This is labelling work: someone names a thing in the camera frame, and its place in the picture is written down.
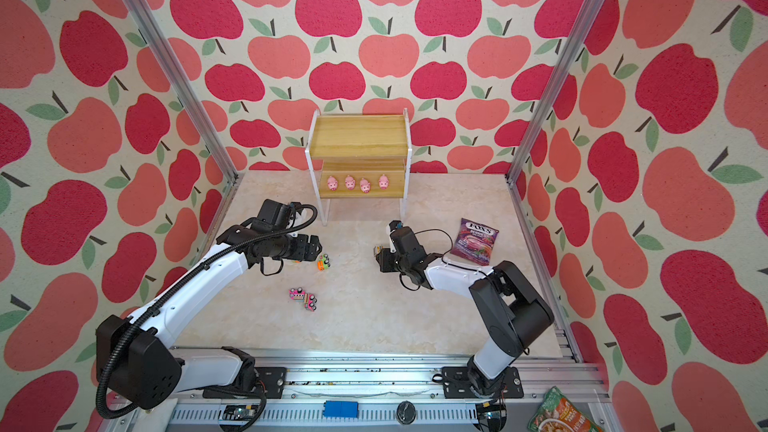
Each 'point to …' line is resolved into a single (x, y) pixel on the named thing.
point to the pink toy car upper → (297, 295)
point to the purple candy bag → (474, 241)
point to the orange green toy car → (323, 262)
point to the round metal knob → (406, 412)
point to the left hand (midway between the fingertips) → (313, 248)
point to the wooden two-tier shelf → (360, 156)
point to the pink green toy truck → (309, 301)
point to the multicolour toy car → (377, 249)
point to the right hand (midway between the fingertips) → (386, 254)
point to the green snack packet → (556, 412)
